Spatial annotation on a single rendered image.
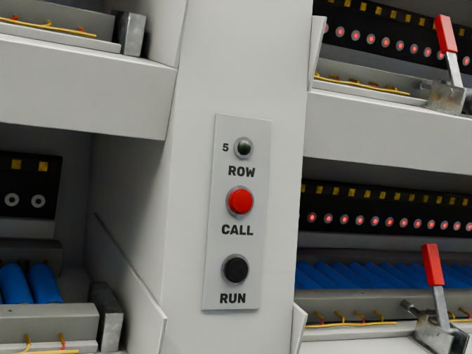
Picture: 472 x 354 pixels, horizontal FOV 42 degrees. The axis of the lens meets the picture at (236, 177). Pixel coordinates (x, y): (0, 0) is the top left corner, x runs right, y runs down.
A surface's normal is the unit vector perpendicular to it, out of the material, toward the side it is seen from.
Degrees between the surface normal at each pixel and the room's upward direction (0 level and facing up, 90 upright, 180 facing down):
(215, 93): 90
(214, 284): 90
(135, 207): 90
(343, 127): 106
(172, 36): 90
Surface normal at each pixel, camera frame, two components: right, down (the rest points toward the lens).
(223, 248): 0.46, 0.00
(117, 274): -0.89, -0.08
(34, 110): 0.42, 0.27
